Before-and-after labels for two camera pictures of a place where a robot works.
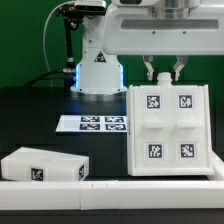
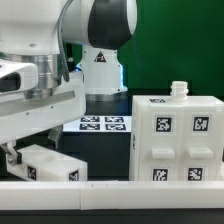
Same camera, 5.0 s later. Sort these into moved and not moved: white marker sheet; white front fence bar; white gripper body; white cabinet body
Moved: white cabinet body; white gripper body
Not moved: white front fence bar; white marker sheet
